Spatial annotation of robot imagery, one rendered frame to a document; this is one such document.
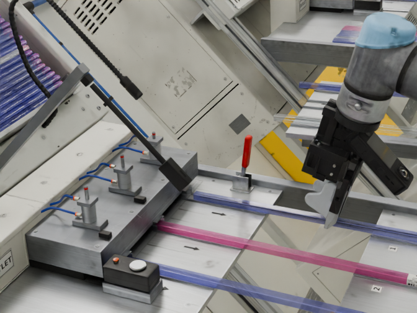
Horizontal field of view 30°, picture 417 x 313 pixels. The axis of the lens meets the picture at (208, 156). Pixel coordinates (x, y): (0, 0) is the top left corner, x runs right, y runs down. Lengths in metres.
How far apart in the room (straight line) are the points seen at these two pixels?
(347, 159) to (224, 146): 1.17
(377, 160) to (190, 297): 0.35
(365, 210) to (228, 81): 0.97
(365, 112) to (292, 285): 2.99
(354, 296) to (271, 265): 2.91
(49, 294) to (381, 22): 0.62
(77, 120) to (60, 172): 0.19
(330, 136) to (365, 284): 0.23
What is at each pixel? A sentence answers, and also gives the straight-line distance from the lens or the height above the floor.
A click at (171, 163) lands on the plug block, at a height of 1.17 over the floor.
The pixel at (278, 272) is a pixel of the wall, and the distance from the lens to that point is 4.08.
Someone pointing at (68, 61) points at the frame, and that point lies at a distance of 1.52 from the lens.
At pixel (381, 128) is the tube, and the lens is 1.45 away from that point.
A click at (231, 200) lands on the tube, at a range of 1.35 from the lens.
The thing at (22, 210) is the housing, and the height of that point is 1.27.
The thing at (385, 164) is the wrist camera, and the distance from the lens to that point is 1.20.
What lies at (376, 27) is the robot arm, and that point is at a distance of 1.11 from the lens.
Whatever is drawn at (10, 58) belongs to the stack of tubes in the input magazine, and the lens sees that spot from 1.46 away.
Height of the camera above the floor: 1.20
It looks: 3 degrees down
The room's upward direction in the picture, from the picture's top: 43 degrees counter-clockwise
